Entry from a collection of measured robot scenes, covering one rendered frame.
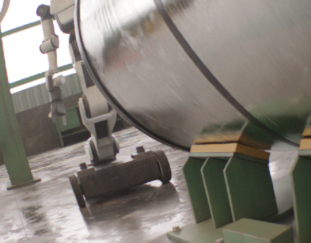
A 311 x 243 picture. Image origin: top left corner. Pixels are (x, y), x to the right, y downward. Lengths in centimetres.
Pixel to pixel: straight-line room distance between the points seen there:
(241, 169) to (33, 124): 1027
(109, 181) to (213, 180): 118
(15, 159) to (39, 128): 685
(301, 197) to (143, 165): 164
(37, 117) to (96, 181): 899
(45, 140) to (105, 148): 875
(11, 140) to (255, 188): 356
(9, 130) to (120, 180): 230
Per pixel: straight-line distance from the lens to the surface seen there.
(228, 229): 118
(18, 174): 457
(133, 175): 250
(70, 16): 254
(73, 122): 1075
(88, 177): 246
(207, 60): 91
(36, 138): 1136
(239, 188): 126
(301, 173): 98
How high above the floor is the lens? 48
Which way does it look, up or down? 2 degrees down
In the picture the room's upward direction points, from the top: 16 degrees counter-clockwise
